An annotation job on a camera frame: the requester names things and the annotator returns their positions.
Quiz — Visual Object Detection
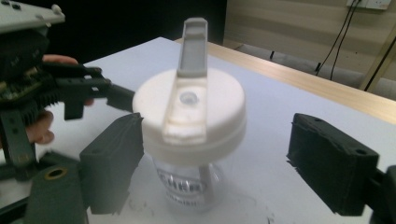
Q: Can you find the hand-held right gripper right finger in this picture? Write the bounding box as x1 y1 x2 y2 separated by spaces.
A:
286 112 381 217

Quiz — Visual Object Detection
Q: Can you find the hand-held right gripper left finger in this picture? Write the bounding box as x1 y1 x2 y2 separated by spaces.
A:
78 112 145 217

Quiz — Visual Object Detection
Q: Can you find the clear bottle white flip lid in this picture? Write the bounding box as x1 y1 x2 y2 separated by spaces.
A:
132 17 248 216

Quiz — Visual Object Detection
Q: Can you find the black curtain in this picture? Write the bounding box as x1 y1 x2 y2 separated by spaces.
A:
13 0 228 68

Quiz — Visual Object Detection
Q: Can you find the wooden table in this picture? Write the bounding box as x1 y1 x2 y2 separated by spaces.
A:
173 36 396 126

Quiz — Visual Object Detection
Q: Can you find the white table cover sheet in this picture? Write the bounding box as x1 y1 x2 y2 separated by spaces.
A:
0 36 396 224

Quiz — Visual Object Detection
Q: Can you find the pale vertical post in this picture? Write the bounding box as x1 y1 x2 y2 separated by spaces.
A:
358 29 396 93

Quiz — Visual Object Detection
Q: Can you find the black cable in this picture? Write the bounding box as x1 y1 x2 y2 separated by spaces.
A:
329 0 364 81
314 0 359 77

